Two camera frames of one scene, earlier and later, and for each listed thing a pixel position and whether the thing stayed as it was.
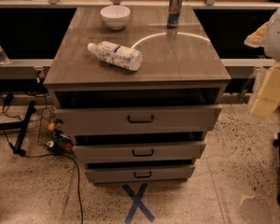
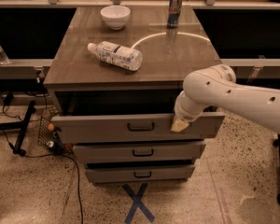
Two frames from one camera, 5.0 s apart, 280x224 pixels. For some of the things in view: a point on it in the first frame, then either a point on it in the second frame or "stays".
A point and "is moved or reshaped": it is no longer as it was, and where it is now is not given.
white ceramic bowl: (116, 16) stays
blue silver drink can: (175, 7) stays
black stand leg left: (17, 126) stays
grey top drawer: (139, 119) is moved or reshaped
